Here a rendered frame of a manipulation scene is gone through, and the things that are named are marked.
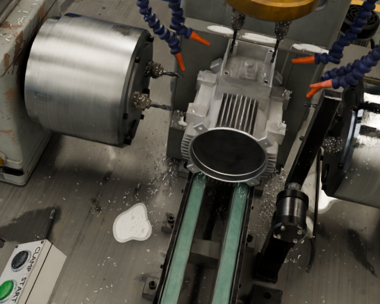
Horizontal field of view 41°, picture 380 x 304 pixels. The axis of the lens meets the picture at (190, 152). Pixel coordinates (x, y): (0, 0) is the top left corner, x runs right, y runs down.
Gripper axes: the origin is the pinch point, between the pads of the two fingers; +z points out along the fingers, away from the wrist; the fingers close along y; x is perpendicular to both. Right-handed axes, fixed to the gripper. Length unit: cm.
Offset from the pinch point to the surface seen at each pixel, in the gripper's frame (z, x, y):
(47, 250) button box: 7.5, -3.5, 2.0
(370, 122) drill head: 31, -45, 38
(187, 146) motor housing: 22.0, -11.9, 33.7
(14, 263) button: 5.8, 0.1, -0.9
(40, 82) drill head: -3.0, 5.4, 33.1
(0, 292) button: 5.8, 0.0, -5.7
